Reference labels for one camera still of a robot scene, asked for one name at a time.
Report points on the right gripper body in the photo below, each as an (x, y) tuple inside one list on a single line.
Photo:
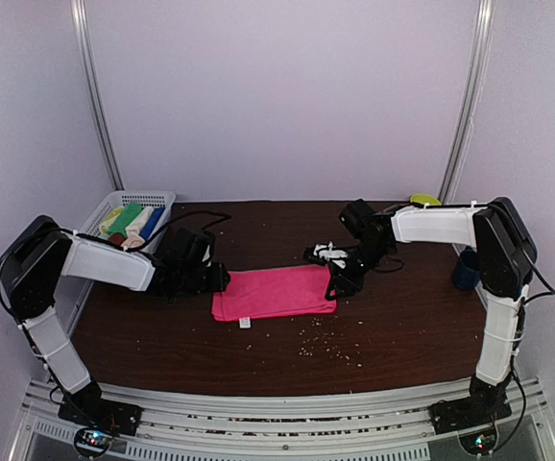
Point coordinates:
[(356, 281)]

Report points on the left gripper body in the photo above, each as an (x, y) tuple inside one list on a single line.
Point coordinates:
[(192, 281)]

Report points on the pink towel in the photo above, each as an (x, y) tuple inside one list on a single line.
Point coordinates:
[(274, 293)]

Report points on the orange bunny pattern towel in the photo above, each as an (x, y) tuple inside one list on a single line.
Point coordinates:
[(132, 241)]

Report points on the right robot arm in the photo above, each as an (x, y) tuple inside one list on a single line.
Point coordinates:
[(506, 261)]

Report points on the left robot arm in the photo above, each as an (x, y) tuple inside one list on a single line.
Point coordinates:
[(45, 259)]

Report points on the blue rolled towel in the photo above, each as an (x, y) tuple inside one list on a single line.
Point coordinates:
[(151, 223)]

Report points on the cream rolled towel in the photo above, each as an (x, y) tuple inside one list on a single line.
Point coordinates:
[(139, 222)]

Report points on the dark red rolled towel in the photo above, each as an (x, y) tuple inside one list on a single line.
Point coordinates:
[(117, 239)]

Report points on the green rolled towel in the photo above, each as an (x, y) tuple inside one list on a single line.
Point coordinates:
[(131, 210)]

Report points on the yellow rolled towel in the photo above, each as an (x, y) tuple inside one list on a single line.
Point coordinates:
[(109, 219)]

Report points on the white plastic basket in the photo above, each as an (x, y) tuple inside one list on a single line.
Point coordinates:
[(91, 244)]

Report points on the lime green bowl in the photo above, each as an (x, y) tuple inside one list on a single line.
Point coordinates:
[(423, 199)]

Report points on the dark blue cup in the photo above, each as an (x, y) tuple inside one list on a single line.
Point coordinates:
[(466, 273)]

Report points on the left circuit board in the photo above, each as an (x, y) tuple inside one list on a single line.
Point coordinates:
[(91, 442)]

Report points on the circuit board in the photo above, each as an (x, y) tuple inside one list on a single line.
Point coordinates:
[(91, 442), (479, 443)]

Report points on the right circuit board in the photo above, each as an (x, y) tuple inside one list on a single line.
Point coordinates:
[(479, 443)]

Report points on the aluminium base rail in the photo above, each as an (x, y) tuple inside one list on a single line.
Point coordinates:
[(385, 425)]

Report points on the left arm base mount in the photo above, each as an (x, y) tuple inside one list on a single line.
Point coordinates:
[(108, 415)]

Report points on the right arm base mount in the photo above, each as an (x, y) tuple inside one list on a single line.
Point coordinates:
[(456, 415)]

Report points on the left aluminium frame post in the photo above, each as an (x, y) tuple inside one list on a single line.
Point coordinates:
[(97, 111)]

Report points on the aluminium frame post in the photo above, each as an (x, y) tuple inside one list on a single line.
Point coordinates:
[(473, 89), (97, 111)]

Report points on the right aluminium frame post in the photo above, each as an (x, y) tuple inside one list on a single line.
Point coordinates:
[(473, 89)]

